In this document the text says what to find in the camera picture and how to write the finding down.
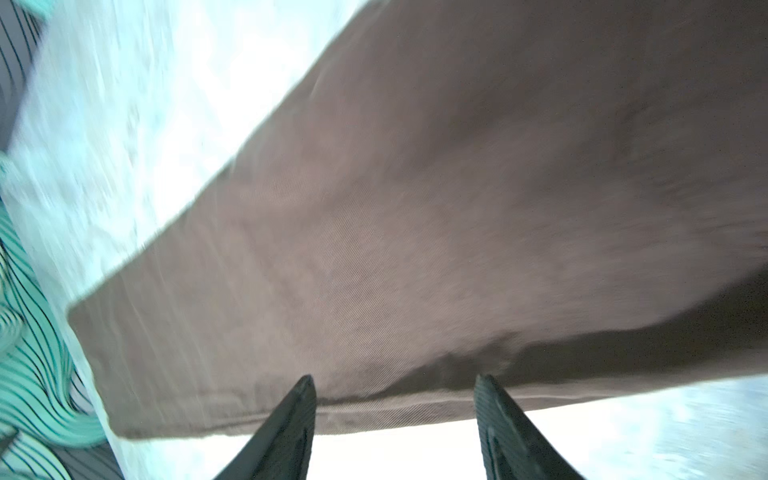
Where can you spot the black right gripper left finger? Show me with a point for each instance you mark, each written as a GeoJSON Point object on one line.
{"type": "Point", "coordinates": [281, 448]}

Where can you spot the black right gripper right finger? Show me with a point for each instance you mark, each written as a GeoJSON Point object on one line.
{"type": "Point", "coordinates": [513, 448]}

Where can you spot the brown corduroy trousers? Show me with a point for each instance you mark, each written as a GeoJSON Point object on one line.
{"type": "Point", "coordinates": [570, 196]}

